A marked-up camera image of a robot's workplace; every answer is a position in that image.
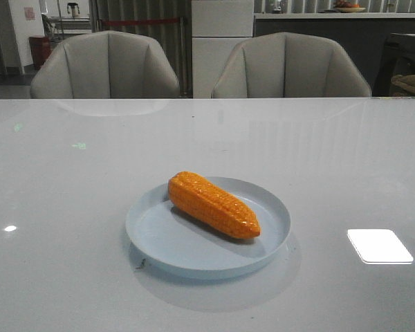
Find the orange toy corn cob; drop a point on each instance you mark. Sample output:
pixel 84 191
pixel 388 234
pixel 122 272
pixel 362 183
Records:
pixel 205 201

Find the light blue round plate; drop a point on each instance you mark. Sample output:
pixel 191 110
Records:
pixel 175 242

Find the right grey upholstered chair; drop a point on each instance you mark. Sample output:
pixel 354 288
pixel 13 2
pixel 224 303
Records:
pixel 290 65

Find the grey upholstered chair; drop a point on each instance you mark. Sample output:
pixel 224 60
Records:
pixel 104 65
pixel 290 65

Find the white cabinet with drawers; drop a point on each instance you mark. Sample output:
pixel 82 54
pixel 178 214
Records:
pixel 217 26

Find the left grey upholstered chair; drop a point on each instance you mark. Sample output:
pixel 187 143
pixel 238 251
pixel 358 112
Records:
pixel 104 65

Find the red barrier belt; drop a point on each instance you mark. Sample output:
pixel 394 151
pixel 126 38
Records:
pixel 140 22

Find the grey counter with white top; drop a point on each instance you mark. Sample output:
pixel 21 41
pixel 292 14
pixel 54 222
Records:
pixel 361 34

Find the red trash bin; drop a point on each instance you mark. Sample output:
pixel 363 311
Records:
pixel 40 50

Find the fruit bowl on counter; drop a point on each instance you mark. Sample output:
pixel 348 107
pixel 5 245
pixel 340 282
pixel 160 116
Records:
pixel 347 6

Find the tan cushioned seat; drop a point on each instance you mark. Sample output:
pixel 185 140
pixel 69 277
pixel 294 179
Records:
pixel 404 82

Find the dark side table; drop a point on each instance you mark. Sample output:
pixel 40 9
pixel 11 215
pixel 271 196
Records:
pixel 398 58

